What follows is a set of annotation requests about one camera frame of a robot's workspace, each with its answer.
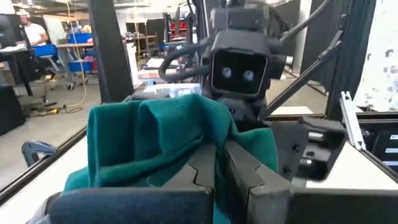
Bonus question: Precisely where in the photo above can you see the blue storage bin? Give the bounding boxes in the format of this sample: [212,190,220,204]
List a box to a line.
[67,32,94,44]
[68,60,94,74]

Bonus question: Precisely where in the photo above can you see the dark curtain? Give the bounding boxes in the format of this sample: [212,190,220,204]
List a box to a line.
[300,0,377,121]

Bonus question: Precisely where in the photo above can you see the dark teal microfiber towel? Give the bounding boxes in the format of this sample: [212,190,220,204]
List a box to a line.
[63,93,279,224]

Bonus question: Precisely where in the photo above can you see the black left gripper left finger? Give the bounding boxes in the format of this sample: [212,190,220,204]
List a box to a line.
[49,142,218,224]

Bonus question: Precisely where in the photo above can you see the dark bar clamp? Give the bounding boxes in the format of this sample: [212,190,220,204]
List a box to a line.
[21,139,58,168]

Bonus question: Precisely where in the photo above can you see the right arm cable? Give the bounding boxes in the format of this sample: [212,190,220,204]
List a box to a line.
[157,40,215,84]

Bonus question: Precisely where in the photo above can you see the blue chair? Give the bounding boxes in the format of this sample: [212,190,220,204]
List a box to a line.
[32,43,60,58]

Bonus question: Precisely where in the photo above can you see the white cylinder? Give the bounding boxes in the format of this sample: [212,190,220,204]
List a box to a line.
[126,42,140,86]

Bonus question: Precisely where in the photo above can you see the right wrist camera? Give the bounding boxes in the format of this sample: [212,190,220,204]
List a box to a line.
[210,46,270,98]

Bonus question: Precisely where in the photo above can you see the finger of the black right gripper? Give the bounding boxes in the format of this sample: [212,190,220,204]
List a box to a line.
[270,123,310,182]

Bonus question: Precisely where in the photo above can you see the red shelf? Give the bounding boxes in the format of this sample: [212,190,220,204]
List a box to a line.
[169,21,190,40]

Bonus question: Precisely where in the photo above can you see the aluminium rail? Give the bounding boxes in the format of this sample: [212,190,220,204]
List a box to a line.
[338,91,367,151]

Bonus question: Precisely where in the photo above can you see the white printed cloth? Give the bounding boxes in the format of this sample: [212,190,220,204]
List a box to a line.
[354,0,398,112]

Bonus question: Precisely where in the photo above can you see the person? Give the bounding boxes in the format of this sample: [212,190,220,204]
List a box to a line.
[14,8,50,82]

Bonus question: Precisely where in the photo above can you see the black labelled drawer unit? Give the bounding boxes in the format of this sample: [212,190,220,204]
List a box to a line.
[357,119,398,177]

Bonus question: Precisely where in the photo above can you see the black curtain panel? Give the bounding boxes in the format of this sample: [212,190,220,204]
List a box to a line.
[86,0,135,104]

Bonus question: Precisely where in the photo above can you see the black cable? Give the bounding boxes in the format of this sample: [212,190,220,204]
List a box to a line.
[279,0,330,44]

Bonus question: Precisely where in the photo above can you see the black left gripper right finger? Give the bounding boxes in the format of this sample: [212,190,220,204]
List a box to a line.
[224,139,398,224]

